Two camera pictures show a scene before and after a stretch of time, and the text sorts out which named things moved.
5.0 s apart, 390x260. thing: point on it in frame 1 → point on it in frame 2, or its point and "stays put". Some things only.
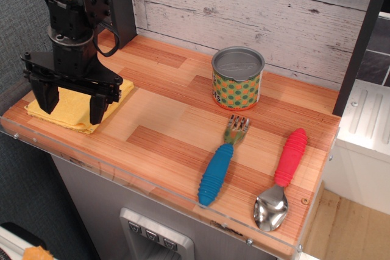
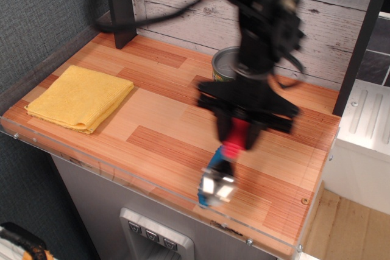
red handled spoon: (271, 208) → (237, 136)
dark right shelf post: (361, 41) stays put
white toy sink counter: (359, 167) stays put
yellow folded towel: (73, 109) stays put
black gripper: (78, 66) → (255, 96)
